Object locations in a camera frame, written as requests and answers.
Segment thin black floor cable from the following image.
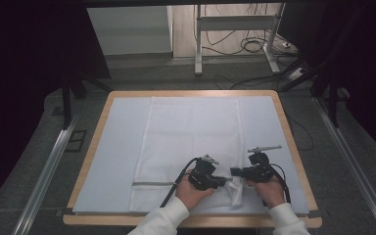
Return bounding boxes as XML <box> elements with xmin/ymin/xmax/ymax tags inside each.
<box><xmin>287</xmin><ymin>115</ymin><xmax>315</xmax><ymax>153</ymax></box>

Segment black floor outlet cover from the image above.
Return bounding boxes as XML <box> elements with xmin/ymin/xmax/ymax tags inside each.
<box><xmin>65</xmin><ymin>129</ymin><xmax>88</xmax><ymax>153</ymax></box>

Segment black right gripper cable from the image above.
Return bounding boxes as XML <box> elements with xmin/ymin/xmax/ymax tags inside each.
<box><xmin>268</xmin><ymin>163</ymin><xmax>292</xmax><ymax>206</ymax></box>

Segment white panel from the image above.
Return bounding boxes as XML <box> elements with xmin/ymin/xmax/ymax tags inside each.
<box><xmin>86</xmin><ymin>5</ymin><xmax>174</xmax><ymax>57</ymax></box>

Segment person's left hand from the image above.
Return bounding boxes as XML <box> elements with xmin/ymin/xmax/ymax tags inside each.
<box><xmin>174</xmin><ymin>171</ymin><xmax>215</xmax><ymax>212</ymax></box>

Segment white mesh laundry bag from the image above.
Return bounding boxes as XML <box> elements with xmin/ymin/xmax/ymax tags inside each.
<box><xmin>128</xmin><ymin>96</ymin><xmax>246</xmax><ymax>213</ymax></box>

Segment wooden table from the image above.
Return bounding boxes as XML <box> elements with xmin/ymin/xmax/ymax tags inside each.
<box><xmin>62</xmin><ymin>89</ymin><xmax>323</xmax><ymax>229</ymax></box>

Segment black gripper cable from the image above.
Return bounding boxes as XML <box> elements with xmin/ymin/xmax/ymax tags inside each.
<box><xmin>268</xmin><ymin>163</ymin><xmax>292</xmax><ymax>206</ymax></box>
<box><xmin>159</xmin><ymin>157</ymin><xmax>201</xmax><ymax>209</ymax></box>

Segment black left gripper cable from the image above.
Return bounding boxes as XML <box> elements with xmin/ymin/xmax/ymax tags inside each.
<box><xmin>159</xmin><ymin>157</ymin><xmax>201</xmax><ymax>209</ymax></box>

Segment black stand legs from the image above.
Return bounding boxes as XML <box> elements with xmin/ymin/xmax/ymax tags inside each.
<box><xmin>60</xmin><ymin>72</ymin><xmax>113</xmax><ymax>130</ymax></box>
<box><xmin>279</xmin><ymin>57</ymin><xmax>352</xmax><ymax>129</ymax></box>

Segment tangle of black floor cables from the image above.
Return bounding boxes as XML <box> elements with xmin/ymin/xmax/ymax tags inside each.
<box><xmin>202</xmin><ymin>3</ymin><xmax>297</xmax><ymax>57</ymax></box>

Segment white metal desk frame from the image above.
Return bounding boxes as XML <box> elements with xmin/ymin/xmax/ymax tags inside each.
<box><xmin>193</xmin><ymin>3</ymin><xmax>286</xmax><ymax>77</ymax></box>

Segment white power strip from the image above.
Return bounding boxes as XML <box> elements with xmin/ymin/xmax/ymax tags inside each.
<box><xmin>287</xmin><ymin>66</ymin><xmax>306</xmax><ymax>81</ymax></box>

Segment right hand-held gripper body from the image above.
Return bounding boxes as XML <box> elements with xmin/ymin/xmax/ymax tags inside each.
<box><xmin>241</xmin><ymin>144</ymin><xmax>284</xmax><ymax>184</ymax></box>

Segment person's right hand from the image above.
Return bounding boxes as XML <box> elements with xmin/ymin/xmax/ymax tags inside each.
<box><xmin>245</xmin><ymin>175</ymin><xmax>287</xmax><ymax>211</ymax></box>

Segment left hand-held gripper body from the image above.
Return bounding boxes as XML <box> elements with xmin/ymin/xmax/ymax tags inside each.
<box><xmin>187</xmin><ymin>154</ymin><xmax>220</xmax><ymax>192</ymax></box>

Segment dark curtain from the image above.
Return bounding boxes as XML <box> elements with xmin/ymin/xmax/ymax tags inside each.
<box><xmin>278</xmin><ymin>0</ymin><xmax>376</xmax><ymax>165</ymax></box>
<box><xmin>0</xmin><ymin>0</ymin><xmax>112</xmax><ymax>213</ymax></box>

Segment aluminium floor rail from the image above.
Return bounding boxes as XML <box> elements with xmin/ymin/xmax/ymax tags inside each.
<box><xmin>11</xmin><ymin>112</ymin><xmax>80</xmax><ymax>235</ymax></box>
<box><xmin>312</xmin><ymin>96</ymin><xmax>376</xmax><ymax>235</ymax></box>

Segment white table mat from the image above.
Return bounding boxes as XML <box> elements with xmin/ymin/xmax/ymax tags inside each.
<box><xmin>71</xmin><ymin>95</ymin><xmax>310</xmax><ymax>215</ymax></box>

